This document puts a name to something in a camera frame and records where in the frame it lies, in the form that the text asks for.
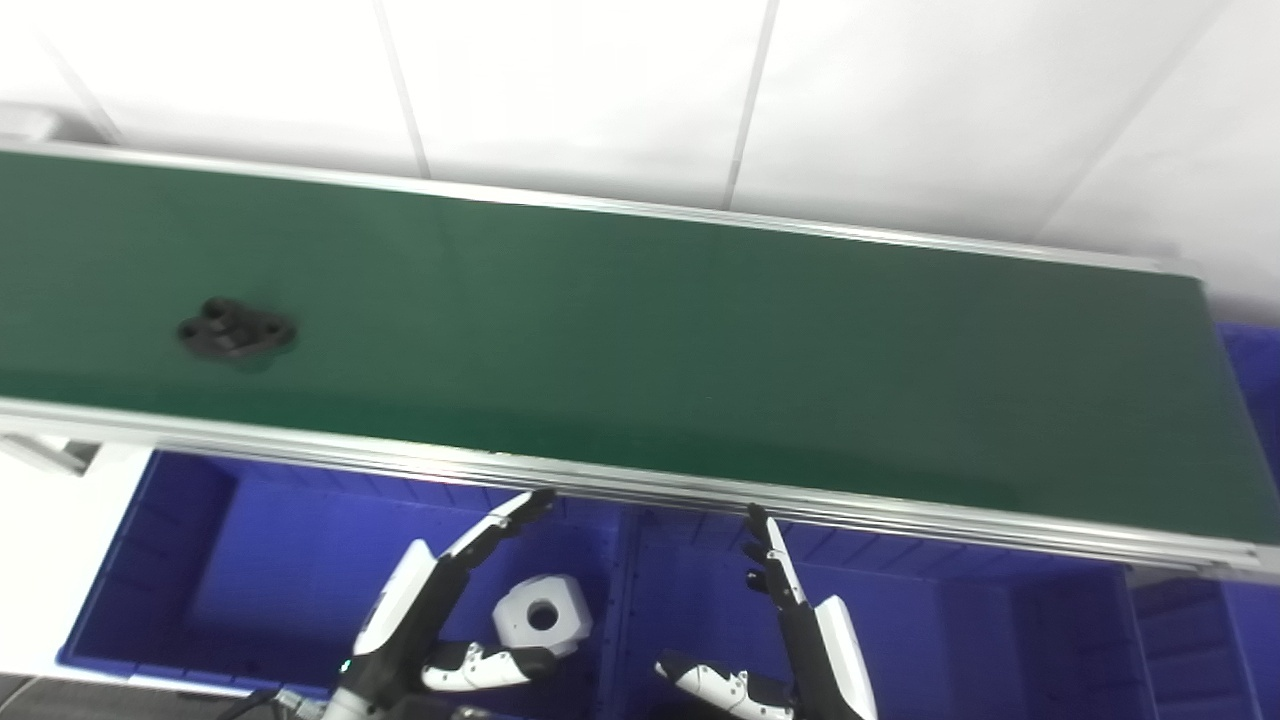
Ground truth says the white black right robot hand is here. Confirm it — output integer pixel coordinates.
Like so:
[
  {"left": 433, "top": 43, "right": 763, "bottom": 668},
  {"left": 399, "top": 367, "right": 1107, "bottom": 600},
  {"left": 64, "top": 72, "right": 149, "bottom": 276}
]
[{"left": 655, "top": 503, "right": 879, "bottom": 720}]

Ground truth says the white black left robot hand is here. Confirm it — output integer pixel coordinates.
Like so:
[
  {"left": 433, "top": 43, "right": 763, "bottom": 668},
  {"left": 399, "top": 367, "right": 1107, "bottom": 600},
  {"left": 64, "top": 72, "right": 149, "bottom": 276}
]
[{"left": 335, "top": 488, "right": 559, "bottom": 720}]

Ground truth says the black plastic part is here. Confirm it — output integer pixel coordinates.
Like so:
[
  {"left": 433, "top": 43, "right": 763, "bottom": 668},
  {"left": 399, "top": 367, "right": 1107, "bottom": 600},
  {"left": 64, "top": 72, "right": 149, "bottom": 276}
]
[{"left": 177, "top": 297, "right": 298, "bottom": 363}]

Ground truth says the blue plastic bin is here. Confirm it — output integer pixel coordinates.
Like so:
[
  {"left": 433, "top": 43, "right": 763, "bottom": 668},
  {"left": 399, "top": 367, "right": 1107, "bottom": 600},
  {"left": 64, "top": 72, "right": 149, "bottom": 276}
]
[
  {"left": 1130, "top": 320, "right": 1280, "bottom": 720},
  {"left": 55, "top": 448, "right": 631, "bottom": 720},
  {"left": 610, "top": 505, "right": 1151, "bottom": 720}
]

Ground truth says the green conveyor belt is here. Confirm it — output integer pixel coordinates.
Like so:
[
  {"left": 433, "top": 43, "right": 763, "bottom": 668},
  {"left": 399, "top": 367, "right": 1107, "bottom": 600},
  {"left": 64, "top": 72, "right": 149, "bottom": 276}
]
[
  {"left": 0, "top": 150, "right": 1280, "bottom": 546},
  {"left": 0, "top": 140, "right": 1280, "bottom": 586}
]

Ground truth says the white plastic part with hole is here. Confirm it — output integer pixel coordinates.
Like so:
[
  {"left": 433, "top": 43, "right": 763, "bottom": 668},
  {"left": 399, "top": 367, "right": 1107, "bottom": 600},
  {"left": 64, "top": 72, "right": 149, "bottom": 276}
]
[{"left": 492, "top": 574, "right": 593, "bottom": 659}]

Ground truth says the aluminium conveyor support leg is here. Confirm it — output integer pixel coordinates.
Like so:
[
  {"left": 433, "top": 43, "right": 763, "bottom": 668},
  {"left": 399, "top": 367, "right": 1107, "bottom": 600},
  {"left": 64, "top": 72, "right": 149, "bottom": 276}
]
[{"left": 0, "top": 432, "right": 101, "bottom": 476}]

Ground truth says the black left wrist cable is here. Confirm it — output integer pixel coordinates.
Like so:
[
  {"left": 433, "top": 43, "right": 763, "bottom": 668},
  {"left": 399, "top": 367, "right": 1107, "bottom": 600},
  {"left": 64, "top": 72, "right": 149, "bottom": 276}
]
[{"left": 215, "top": 685, "right": 331, "bottom": 720}]

